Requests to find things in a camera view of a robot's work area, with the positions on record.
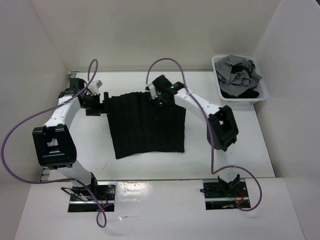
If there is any black garment in basket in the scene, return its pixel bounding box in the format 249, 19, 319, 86
217, 63, 261, 99

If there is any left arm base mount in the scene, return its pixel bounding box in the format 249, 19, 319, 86
60, 181, 117, 213

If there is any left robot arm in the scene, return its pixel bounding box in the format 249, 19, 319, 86
32, 78, 106, 200

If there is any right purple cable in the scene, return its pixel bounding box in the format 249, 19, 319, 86
146, 58, 263, 212

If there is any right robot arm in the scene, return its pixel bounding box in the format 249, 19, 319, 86
145, 75, 240, 197

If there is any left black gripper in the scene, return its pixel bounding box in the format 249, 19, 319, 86
81, 92, 114, 116

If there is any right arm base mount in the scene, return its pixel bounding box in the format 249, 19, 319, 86
199, 179, 251, 210

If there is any black skirt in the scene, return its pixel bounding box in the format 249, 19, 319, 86
106, 92, 186, 160

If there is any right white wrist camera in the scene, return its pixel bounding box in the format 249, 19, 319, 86
145, 83, 159, 100

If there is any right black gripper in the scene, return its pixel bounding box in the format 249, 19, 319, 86
144, 92, 177, 121

